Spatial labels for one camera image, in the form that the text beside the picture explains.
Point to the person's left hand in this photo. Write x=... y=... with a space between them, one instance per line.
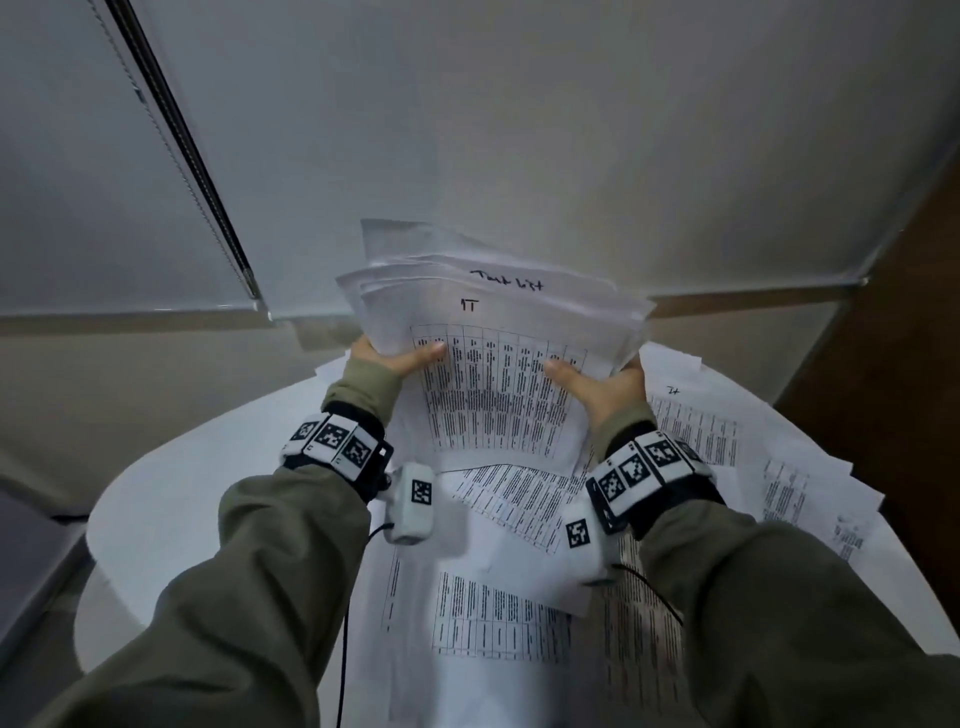
x=382 y=361

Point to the person's right thumb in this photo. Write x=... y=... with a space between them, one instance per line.
x=568 y=373

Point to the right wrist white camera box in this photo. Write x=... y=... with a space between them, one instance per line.
x=589 y=544

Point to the stack of handwritten-topped printed papers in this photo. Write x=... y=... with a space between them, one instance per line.
x=495 y=300

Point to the person's left thumb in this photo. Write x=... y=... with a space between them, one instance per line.
x=421 y=355

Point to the brown wooden panel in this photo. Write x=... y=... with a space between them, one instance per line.
x=892 y=405

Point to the person's right forearm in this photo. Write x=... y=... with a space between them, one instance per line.
x=780 y=607

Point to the wrist marker band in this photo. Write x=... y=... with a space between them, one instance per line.
x=645 y=472
x=341 y=442

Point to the black window frame strip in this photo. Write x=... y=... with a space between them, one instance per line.
x=184 y=142

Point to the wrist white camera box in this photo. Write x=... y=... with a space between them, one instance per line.
x=412 y=506
x=589 y=544

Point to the left wrist marker band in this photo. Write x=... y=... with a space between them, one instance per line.
x=341 y=442

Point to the narrow white roller blind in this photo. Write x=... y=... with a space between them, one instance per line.
x=82 y=187

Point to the person's right hand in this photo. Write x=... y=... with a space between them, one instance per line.
x=611 y=394

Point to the wide white roller blind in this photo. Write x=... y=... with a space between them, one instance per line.
x=562 y=127

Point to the pile of loose printed sheets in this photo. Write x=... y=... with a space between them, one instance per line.
x=510 y=622

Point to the person's left forearm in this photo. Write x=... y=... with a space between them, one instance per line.
x=262 y=570

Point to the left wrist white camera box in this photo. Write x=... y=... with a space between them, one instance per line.
x=412 y=506

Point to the right wrist marker band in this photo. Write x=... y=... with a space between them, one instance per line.
x=645 y=472

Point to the grey upholstered seat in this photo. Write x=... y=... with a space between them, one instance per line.
x=34 y=570

